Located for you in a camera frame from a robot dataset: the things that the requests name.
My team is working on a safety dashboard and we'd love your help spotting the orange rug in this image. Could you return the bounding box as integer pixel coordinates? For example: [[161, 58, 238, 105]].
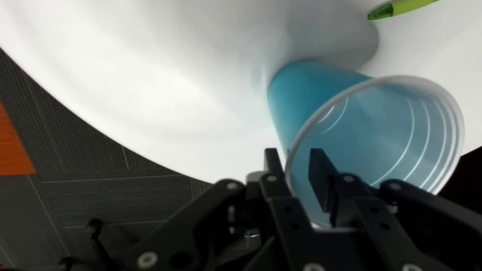
[[0, 99, 38, 177]]

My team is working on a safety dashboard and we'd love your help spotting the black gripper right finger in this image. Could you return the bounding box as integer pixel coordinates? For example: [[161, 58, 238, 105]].
[[308, 145, 365, 228]]

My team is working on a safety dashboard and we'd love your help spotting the light blue plastic cup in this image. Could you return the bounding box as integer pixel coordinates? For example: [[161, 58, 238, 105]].
[[265, 57, 466, 230]]

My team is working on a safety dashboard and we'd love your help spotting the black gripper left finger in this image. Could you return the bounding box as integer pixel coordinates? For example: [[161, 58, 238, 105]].
[[262, 145, 294, 203]]

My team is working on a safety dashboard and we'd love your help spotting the green pen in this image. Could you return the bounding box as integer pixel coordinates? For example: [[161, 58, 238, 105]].
[[365, 0, 443, 22]]

